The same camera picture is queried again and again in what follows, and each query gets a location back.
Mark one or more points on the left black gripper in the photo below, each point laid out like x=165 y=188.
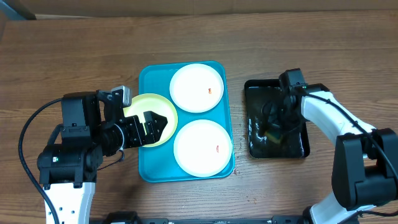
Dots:
x=153 y=134

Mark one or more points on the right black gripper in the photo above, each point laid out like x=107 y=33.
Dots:
x=277 y=115

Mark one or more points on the yellow plate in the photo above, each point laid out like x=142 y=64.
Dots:
x=159 y=105

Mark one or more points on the yellow green sponge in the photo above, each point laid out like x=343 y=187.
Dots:
x=274 y=136

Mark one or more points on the white plate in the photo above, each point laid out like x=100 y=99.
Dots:
x=196 y=88
x=202 y=148

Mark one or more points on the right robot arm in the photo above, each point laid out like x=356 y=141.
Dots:
x=364 y=172

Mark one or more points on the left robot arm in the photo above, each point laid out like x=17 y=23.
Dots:
x=94 y=126

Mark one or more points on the black tray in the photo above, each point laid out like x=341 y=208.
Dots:
x=295 y=144

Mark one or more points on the teal plastic tray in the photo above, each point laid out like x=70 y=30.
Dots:
x=157 y=164

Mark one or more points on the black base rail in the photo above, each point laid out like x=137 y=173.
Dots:
x=133 y=218

